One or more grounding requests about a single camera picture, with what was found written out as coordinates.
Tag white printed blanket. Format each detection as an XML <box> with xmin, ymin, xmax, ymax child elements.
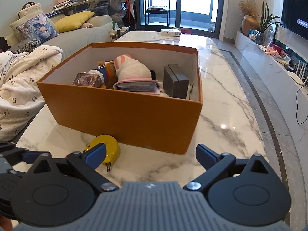
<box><xmin>0</xmin><ymin>45</ymin><xmax>63</xmax><ymax>142</ymax></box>

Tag gold vase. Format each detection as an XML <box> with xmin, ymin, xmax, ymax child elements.
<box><xmin>241</xmin><ymin>15</ymin><xmax>260</xmax><ymax>36</ymax></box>

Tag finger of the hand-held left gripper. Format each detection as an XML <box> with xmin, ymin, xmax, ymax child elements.
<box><xmin>0</xmin><ymin>148</ymin><xmax>44</xmax><ymax>174</ymax></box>
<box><xmin>0</xmin><ymin>141</ymin><xmax>17</xmax><ymax>151</ymax></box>

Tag cream bear-shaped cushion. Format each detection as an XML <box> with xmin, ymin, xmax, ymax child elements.
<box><xmin>10</xmin><ymin>2</ymin><xmax>45</xmax><ymax>27</ymax></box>

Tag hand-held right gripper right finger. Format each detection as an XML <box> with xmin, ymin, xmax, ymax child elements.
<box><xmin>184</xmin><ymin>144</ymin><xmax>280</xmax><ymax>191</ymax></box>

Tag white marble tv console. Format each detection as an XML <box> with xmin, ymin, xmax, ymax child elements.
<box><xmin>234</xmin><ymin>30</ymin><xmax>308</xmax><ymax>135</ymax></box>

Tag curved television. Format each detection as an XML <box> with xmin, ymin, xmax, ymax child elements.
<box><xmin>279</xmin><ymin>0</ymin><xmax>308</xmax><ymax>63</ymax></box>

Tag dried flower bunch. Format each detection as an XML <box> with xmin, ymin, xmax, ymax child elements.
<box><xmin>239</xmin><ymin>0</ymin><xmax>257</xmax><ymax>17</ymax></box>

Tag green potted plant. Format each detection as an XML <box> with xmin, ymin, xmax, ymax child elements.
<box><xmin>255</xmin><ymin>1</ymin><xmax>281</xmax><ymax>45</ymax></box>

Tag grey sofa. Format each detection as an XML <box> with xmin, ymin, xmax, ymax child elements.
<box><xmin>5</xmin><ymin>15</ymin><xmax>113</xmax><ymax>60</ymax></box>

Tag black cable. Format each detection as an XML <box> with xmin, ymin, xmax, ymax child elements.
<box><xmin>296</xmin><ymin>85</ymin><xmax>308</xmax><ymax>125</ymax></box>

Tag yellow pillow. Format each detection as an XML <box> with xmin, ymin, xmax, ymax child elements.
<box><xmin>54</xmin><ymin>11</ymin><xmax>95</xmax><ymax>33</ymax></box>

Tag houndstooth pillow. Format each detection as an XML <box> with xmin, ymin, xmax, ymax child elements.
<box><xmin>8</xmin><ymin>37</ymin><xmax>42</xmax><ymax>54</ymax></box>

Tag printed tote bag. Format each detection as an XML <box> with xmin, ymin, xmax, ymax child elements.
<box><xmin>110</xmin><ymin>22</ymin><xmax>129</xmax><ymax>41</ymax></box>

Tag orange cardboard box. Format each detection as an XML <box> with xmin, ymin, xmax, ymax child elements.
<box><xmin>37</xmin><ymin>42</ymin><xmax>203</xmax><ymax>155</ymax></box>

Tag floral pillow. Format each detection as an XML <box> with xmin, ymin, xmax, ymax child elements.
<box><xmin>16</xmin><ymin>13</ymin><xmax>59</xmax><ymax>42</ymax></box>

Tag glass balcony door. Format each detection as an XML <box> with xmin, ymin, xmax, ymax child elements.
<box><xmin>135</xmin><ymin>0</ymin><xmax>223</xmax><ymax>39</ymax></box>

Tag brown bear plush blue outfit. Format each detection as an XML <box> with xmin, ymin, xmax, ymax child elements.
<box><xmin>89</xmin><ymin>60</ymin><xmax>119</xmax><ymax>89</ymax></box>

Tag cluttered desk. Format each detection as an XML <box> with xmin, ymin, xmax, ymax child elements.
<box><xmin>46</xmin><ymin>0</ymin><xmax>113</xmax><ymax>17</ymax></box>

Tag flat white box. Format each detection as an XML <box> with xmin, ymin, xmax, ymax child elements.
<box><xmin>160</xmin><ymin>29</ymin><xmax>181</xmax><ymax>37</ymax></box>

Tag yellow tape measure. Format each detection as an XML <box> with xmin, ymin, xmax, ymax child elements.
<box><xmin>83</xmin><ymin>134</ymin><xmax>121</xmax><ymax>172</ymax></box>

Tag holographic card box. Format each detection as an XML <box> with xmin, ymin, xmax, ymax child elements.
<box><xmin>72</xmin><ymin>72</ymin><xmax>101</xmax><ymax>87</ymax></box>

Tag white plush with black ear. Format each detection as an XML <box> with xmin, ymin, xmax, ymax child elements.
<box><xmin>150</xmin><ymin>70</ymin><xmax>169</xmax><ymax>98</ymax></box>

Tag red black backpack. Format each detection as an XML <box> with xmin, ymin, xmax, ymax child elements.
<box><xmin>125</xmin><ymin>0</ymin><xmax>137</xmax><ymax>28</ymax></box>

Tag pink card holder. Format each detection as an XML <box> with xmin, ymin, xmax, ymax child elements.
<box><xmin>113</xmin><ymin>77</ymin><xmax>161</xmax><ymax>95</ymax></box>

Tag white router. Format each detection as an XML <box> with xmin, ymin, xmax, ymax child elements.
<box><xmin>287</xmin><ymin>59</ymin><xmax>308</xmax><ymax>86</ymax></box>

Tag grey case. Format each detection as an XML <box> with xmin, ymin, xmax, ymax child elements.
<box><xmin>168</xmin><ymin>64</ymin><xmax>190</xmax><ymax>100</ymax></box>
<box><xmin>163</xmin><ymin>65</ymin><xmax>178</xmax><ymax>98</ymax></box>

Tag dark cloth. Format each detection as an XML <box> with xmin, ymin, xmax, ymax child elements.
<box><xmin>0</xmin><ymin>37</ymin><xmax>12</xmax><ymax>53</ymax></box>

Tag black rolling cart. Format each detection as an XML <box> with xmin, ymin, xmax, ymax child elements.
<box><xmin>144</xmin><ymin>0</ymin><xmax>170</xmax><ymax>27</ymax></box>

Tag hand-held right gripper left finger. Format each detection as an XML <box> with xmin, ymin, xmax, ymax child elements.
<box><xmin>23</xmin><ymin>142</ymin><xmax>119</xmax><ymax>192</ymax></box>

